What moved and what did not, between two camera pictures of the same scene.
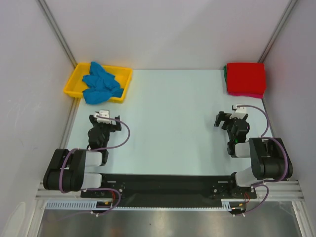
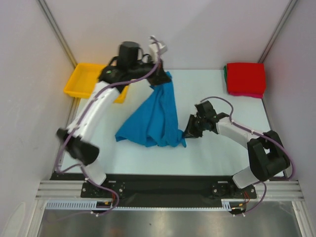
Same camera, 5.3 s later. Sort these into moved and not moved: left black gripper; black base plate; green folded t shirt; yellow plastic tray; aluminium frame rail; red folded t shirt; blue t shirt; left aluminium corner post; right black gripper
Moved: left black gripper; right black gripper; blue t shirt
Not moved: left aluminium corner post; green folded t shirt; red folded t shirt; aluminium frame rail; yellow plastic tray; black base plate
